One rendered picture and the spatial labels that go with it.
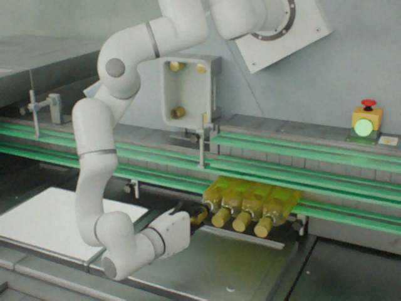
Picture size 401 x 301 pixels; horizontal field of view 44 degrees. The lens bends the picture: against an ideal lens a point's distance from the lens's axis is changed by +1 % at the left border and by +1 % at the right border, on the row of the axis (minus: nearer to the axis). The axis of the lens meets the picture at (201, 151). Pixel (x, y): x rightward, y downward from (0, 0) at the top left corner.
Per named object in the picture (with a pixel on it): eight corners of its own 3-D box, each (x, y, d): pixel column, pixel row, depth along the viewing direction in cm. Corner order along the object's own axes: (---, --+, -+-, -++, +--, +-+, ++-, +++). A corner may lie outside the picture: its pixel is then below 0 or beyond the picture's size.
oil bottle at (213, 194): (229, 182, 156) (198, 212, 138) (229, 165, 154) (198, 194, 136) (245, 185, 153) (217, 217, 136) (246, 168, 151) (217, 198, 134)
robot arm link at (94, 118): (148, 142, 109) (153, 147, 124) (132, 47, 111) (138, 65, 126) (74, 154, 108) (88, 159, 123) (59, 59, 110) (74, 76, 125)
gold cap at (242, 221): (238, 222, 130) (231, 230, 127) (239, 210, 129) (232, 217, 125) (250, 226, 129) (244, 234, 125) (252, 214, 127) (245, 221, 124)
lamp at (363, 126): (354, 132, 139) (353, 136, 136) (356, 117, 137) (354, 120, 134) (371, 135, 137) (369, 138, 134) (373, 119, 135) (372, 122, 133)
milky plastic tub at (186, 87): (175, 117, 172) (161, 124, 164) (172, 51, 163) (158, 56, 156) (220, 123, 164) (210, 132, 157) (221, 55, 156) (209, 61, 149)
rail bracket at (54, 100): (65, 121, 191) (21, 141, 172) (59, 78, 184) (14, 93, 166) (75, 123, 189) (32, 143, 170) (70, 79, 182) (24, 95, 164)
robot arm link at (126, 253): (81, 221, 111) (105, 217, 104) (118, 204, 119) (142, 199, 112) (104, 283, 112) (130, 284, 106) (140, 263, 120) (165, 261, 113)
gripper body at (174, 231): (161, 268, 118) (193, 248, 126) (160, 231, 114) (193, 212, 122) (140, 256, 122) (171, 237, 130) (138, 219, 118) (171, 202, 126)
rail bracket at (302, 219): (301, 220, 149) (288, 242, 138) (303, 199, 147) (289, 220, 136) (315, 222, 148) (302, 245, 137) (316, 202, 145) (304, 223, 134)
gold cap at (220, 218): (218, 218, 133) (211, 226, 129) (218, 206, 131) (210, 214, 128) (230, 221, 131) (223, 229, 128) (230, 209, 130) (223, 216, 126)
